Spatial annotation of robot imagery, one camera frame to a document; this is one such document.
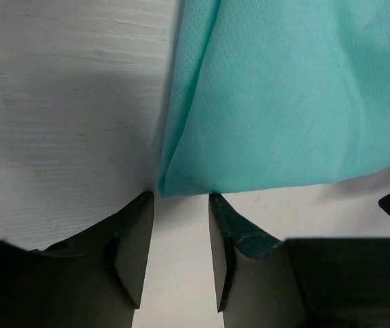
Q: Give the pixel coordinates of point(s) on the teal t shirt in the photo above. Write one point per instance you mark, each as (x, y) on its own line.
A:
(270, 94)

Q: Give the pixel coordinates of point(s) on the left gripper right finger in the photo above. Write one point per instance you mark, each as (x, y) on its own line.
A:
(261, 281)

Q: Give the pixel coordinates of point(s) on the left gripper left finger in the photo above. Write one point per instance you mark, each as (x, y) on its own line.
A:
(92, 279)

